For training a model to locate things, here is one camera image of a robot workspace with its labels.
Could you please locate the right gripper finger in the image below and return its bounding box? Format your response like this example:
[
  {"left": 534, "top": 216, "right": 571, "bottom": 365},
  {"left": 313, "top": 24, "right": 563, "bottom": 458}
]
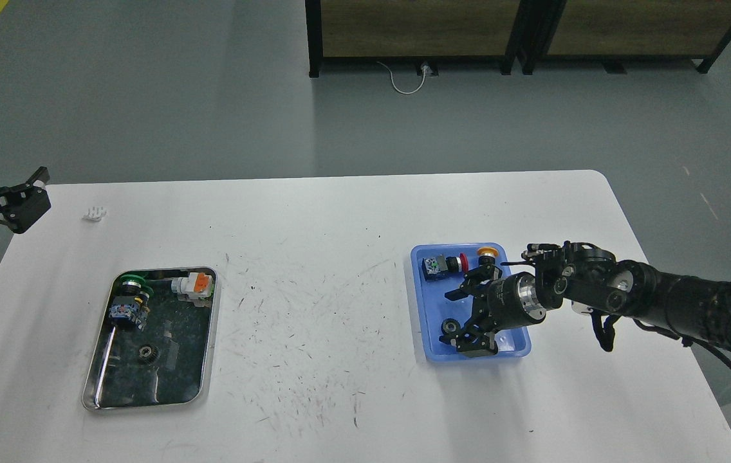
[
  {"left": 440, "top": 313, "right": 499, "bottom": 356},
  {"left": 445, "top": 260, "right": 503, "bottom": 301}
]

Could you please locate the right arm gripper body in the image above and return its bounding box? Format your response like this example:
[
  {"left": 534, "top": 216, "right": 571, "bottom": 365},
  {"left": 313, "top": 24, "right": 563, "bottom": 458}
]
[{"left": 472, "top": 272, "right": 548, "bottom": 332}]

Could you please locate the green push button switch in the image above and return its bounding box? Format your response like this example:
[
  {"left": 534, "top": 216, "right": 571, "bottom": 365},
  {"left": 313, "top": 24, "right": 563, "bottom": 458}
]
[{"left": 107, "top": 273, "right": 154, "bottom": 331}]

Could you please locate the silver metal tray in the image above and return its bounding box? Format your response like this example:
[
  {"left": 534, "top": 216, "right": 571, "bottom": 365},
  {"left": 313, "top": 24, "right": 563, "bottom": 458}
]
[{"left": 80, "top": 266, "right": 219, "bottom": 412}]

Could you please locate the red push button switch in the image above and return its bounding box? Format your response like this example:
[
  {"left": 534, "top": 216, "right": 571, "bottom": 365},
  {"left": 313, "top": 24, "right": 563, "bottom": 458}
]
[{"left": 421, "top": 254, "right": 468, "bottom": 281}]

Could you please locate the yellow push button switch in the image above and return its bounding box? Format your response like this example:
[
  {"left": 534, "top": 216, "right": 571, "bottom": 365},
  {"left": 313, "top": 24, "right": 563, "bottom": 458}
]
[{"left": 476, "top": 246, "right": 500, "bottom": 266}]

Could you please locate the black gear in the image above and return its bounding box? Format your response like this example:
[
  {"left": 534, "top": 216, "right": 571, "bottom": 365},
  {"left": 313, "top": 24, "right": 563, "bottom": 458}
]
[
  {"left": 440, "top": 318, "right": 461, "bottom": 336},
  {"left": 137, "top": 345, "right": 160, "bottom": 365}
]

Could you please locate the white orange connector block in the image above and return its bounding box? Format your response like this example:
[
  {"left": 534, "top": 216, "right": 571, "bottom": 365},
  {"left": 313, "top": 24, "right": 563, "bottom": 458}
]
[{"left": 171, "top": 272, "right": 214, "bottom": 307}]

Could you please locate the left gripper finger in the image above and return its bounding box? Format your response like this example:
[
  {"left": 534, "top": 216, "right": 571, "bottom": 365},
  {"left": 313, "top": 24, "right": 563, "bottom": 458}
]
[{"left": 0, "top": 167, "right": 51, "bottom": 234}]

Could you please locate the wooden cabinet right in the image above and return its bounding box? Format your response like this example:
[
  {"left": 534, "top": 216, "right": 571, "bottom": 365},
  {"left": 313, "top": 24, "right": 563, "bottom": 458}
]
[{"left": 518, "top": 1, "right": 731, "bottom": 75}]

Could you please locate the white cable on floor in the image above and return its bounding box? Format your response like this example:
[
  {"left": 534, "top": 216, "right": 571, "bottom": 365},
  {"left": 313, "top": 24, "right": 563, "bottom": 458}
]
[{"left": 376, "top": 60, "right": 437, "bottom": 95}]

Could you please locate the blue plastic tray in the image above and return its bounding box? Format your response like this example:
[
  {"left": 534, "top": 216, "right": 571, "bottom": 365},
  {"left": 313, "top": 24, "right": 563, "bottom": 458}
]
[{"left": 410, "top": 242, "right": 531, "bottom": 363}]

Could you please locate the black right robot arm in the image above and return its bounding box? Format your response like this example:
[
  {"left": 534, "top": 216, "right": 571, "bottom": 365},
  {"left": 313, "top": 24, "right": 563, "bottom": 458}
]
[{"left": 440, "top": 241, "right": 731, "bottom": 357}]

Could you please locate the wooden cabinet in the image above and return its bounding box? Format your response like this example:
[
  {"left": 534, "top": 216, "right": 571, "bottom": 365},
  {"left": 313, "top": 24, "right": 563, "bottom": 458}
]
[
  {"left": 304, "top": 1, "right": 533, "bottom": 77},
  {"left": 518, "top": 1, "right": 731, "bottom": 75}
]

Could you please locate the small white plastic part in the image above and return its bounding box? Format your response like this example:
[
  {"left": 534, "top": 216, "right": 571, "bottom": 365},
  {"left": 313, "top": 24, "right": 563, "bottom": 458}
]
[{"left": 81, "top": 207, "right": 107, "bottom": 222}]

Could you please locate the wooden cabinet left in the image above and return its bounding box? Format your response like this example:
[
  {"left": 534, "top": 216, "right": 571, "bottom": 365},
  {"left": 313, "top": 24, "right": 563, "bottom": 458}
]
[{"left": 304, "top": 1, "right": 533, "bottom": 77}]

